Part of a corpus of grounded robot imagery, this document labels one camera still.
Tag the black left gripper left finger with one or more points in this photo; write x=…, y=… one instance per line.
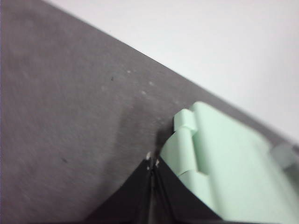
x=130, y=200

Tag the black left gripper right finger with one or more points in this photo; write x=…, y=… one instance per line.
x=172, y=200

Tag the mint green breakfast machine base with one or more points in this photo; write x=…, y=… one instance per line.
x=171, y=149

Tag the mint green griddle cover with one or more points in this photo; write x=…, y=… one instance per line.
x=233, y=151

